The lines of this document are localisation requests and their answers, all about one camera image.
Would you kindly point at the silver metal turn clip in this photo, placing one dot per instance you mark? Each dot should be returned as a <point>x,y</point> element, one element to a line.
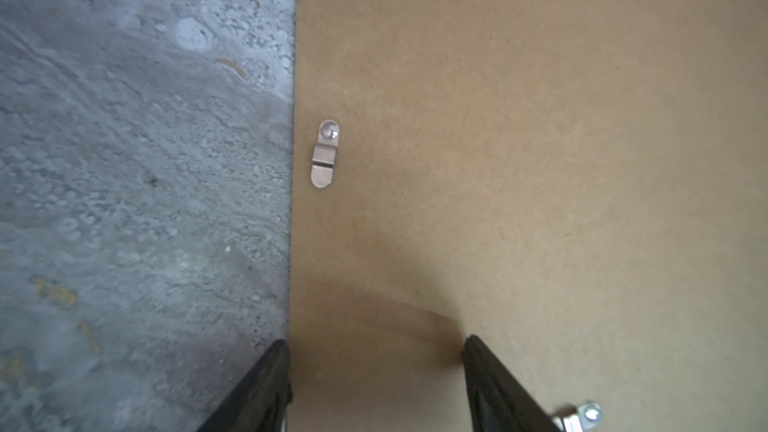
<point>583,418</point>
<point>324,154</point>

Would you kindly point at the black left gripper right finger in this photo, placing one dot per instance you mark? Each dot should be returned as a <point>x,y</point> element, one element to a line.
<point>497,401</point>

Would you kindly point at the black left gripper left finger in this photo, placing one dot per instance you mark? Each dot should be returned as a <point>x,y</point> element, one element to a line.
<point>259,402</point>

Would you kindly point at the brown cardboard backing board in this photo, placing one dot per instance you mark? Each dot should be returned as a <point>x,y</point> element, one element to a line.
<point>580,183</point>

